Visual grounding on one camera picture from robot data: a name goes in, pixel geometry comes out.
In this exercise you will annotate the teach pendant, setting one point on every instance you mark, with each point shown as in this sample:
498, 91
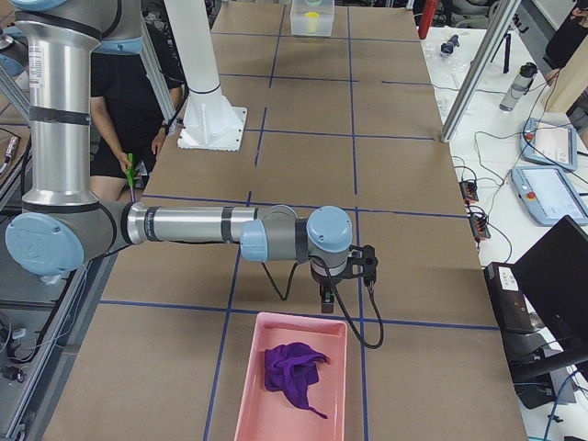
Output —
548, 194
545, 142

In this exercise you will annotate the clear plastic box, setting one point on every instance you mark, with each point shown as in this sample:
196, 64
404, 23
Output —
297, 20

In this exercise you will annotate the yellow paper cup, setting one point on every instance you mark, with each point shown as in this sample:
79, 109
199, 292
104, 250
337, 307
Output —
312, 21

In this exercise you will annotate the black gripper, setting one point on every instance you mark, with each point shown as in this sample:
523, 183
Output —
324, 281

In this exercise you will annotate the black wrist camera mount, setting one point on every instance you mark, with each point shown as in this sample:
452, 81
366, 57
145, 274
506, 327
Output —
362, 263

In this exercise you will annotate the black monitor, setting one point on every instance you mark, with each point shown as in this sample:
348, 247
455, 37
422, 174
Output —
552, 274

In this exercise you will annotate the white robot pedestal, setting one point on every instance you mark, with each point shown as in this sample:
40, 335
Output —
210, 122

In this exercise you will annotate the green handled tool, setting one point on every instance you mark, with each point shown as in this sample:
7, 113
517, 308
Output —
131, 172

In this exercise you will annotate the near teach pendant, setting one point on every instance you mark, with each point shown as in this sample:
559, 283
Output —
548, 194

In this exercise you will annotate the far teach pendant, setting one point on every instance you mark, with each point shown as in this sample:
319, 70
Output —
545, 142

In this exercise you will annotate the clear water bottle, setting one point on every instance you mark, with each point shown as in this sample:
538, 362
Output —
519, 87

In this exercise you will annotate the aluminium frame post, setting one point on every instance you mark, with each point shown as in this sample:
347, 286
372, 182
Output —
489, 44

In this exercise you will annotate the black desktop device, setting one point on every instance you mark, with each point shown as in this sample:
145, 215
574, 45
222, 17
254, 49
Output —
508, 301

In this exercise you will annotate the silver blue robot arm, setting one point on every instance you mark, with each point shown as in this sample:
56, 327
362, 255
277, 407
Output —
63, 224

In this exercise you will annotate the folded blue umbrella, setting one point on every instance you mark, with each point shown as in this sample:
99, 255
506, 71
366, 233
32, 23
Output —
448, 47

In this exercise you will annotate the red cylinder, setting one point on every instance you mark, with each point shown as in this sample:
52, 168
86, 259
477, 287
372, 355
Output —
427, 18

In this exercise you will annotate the pink plastic bin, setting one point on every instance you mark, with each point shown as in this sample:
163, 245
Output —
266, 415

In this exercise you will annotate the purple cloth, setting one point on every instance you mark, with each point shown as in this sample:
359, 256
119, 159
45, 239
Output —
291, 369

